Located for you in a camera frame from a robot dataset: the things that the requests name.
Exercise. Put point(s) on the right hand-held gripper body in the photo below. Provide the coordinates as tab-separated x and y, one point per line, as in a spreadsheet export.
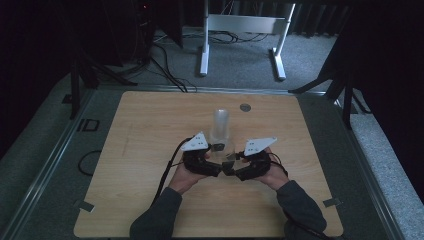
256	146

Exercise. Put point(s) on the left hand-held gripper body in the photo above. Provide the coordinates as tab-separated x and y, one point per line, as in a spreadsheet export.
196	143

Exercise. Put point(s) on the clear plastic cup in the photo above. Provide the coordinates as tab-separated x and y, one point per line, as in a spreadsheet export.
227	154

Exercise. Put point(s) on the person's right hand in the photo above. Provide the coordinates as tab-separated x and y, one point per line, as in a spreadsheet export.
276	178

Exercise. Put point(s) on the person's left hand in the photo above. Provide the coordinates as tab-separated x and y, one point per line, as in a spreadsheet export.
182	180

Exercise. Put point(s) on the grey round table grommet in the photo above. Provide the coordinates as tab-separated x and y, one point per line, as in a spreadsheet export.
245	107

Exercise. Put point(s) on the grey tape piece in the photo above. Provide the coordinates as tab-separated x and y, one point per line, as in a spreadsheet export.
86	206
332	202

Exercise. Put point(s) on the black tripod stand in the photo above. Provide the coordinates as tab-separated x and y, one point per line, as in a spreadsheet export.
346	96
76	86

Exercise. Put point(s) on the black floor bracket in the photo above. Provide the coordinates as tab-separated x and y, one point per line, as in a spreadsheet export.
88	125

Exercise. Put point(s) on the white metal stand frame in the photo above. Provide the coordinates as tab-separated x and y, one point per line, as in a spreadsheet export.
245	24

